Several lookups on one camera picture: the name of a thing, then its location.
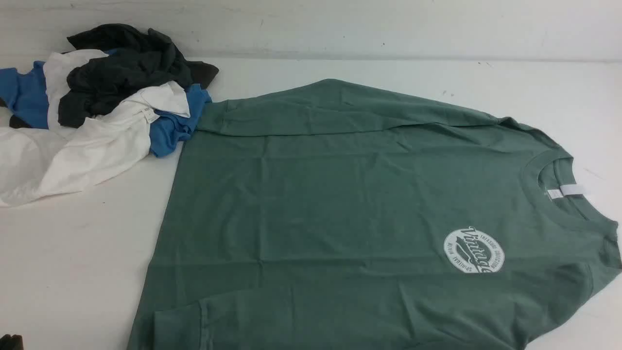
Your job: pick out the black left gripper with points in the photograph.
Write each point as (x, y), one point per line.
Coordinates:
(11, 342)

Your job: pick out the dark grey shirt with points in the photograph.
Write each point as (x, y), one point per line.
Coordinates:
(108, 64)

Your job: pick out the blue shirt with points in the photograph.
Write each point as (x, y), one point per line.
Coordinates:
(25, 96)

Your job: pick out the white shirt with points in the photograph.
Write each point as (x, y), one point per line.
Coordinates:
(41, 162)

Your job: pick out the green long sleeve shirt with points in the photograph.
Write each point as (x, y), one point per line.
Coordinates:
(336, 216)

